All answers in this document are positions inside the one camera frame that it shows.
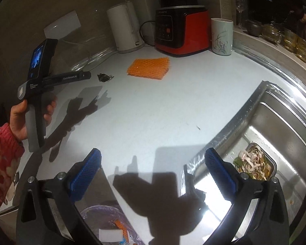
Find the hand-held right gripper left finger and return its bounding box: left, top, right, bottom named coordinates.
left=20, top=148, right=104, bottom=245

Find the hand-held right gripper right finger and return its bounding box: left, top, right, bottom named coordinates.
left=205, top=148, right=290, bottom=245

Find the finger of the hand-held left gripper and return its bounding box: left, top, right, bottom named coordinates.
left=42, top=72, right=92, bottom=85

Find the bin with purple bag liner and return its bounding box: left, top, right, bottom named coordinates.
left=79, top=204, right=143, bottom=245

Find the person's left hand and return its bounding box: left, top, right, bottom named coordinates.
left=10, top=93, right=58, bottom=141

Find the metal sink strainer basket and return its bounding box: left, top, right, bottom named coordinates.
left=232, top=143, right=277, bottom=182

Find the white electric kettle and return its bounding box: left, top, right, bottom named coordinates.
left=106, top=1, right=145, bottom=54

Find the stainless steel sink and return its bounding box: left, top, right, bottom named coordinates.
left=186, top=80, right=306, bottom=235

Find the red black blender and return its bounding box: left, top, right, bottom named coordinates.
left=154, top=0, right=211, bottom=57

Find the white cup with leaf print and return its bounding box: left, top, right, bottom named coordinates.
left=210, top=18, right=234, bottom=56

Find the glass teapot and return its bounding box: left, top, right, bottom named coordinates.
left=261, top=23, right=282, bottom=44

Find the wine glass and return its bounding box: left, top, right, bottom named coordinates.
left=235, top=0, right=248, bottom=28

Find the white wall socket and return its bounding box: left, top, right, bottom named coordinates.
left=43, top=11, right=81, bottom=39

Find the black power cable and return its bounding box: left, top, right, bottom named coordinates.
left=139, top=20, right=157, bottom=47

